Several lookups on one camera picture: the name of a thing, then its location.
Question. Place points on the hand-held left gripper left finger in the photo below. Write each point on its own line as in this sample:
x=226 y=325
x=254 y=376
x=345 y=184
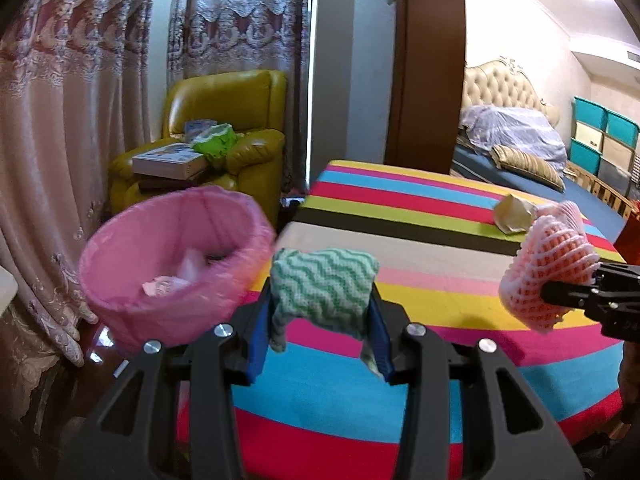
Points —
x=256 y=342

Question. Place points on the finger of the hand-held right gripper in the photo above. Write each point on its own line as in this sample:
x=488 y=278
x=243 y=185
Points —
x=615 y=310
x=620 y=275

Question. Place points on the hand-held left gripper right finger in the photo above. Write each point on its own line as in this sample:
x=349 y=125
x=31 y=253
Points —
x=384 y=357

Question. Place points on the pink foam net orange inside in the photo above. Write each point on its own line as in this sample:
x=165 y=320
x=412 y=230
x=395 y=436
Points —
x=545 y=260

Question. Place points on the green zigzag cloth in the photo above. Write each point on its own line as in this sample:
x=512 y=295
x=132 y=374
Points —
x=325 y=285

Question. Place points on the pink trash bin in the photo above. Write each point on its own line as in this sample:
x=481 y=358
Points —
x=150 y=320

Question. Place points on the red gift bag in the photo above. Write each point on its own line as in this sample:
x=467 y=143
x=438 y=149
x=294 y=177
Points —
x=631 y=240

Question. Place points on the bed with blue sheet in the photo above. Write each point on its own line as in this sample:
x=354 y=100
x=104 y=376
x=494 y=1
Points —
x=585 y=205

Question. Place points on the crumpled beige paper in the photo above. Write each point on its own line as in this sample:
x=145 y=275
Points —
x=512 y=212

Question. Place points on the rainbow striped tablecloth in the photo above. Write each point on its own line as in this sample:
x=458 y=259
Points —
x=400 y=230

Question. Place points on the stack of teal-lidded storage boxes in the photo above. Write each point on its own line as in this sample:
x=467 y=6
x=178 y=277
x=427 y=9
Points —
x=600 y=145

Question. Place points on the striped brown pillow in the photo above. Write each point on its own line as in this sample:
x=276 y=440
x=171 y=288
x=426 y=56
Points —
x=530 y=165

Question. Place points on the lilac quilt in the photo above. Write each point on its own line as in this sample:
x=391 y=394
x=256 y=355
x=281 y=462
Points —
x=520 y=130

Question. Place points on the dark brown book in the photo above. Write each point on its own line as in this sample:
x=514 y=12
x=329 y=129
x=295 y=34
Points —
x=170 y=183

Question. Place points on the olive leather armchair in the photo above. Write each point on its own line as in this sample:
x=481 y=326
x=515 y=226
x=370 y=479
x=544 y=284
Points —
x=250 y=160

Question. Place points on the green plastic packet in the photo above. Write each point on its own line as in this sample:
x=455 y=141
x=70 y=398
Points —
x=215 y=142

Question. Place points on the white flat book box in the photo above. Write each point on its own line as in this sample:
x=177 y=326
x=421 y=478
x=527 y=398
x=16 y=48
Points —
x=165 y=157

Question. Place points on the cream tufted headboard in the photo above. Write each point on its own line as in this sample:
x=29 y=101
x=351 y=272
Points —
x=500 y=82

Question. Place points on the pink embroidered curtain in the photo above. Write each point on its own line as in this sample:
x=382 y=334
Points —
x=60 y=135

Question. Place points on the brown wooden door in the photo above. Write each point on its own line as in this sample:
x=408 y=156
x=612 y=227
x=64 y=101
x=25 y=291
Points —
x=425 y=60

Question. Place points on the grey lace curtain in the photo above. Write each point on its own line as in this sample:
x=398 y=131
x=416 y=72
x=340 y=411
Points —
x=235 y=25

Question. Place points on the wooden bed rail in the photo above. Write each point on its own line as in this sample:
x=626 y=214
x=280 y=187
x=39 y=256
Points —
x=605 y=190

